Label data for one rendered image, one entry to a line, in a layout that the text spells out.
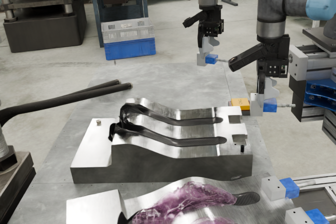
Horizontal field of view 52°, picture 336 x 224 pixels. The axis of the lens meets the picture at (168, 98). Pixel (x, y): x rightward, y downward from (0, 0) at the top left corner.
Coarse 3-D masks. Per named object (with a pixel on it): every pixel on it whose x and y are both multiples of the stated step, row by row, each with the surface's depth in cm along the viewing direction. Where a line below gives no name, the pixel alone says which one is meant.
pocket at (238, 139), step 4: (232, 136) 100; (236, 136) 100; (240, 136) 99; (244, 136) 99; (236, 140) 100; (240, 140) 100; (244, 140) 100; (236, 144) 99; (240, 144) 99; (244, 144) 99
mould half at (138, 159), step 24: (144, 120) 102; (96, 144) 104; (120, 144) 91; (144, 144) 92; (72, 168) 96; (96, 168) 95; (120, 168) 95; (144, 168) 94; (168, 168) 94; (192, 168) 94; (216, 168) 93; (240, 168) 93
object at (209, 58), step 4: (204, 52) 140; (208, 52) 142; (200, 56) 140; (204, 56) 139; (208, 56) 139; (212, 56) 139; (216, 56) 140; (200, 60) 141; (204, 60) 140; (208, 60) 139; (212, 60) 138; (216, 60) 139; (220, 60) 139; (224, 60) 138; (200, 64) 142; (204, 64) 141
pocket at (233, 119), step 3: (228, 117) 109; (231, 117) 109; (234, 117) 109; (237, 117) 109; (240, 117) 109; (228, 120) 110; (231, 120) 110; (234, 120) 110; (237, 120) 110; (240, 120) 108; (231, 123) 109; (234, 123) 109; (237, 123) 109; (240, 123) 108
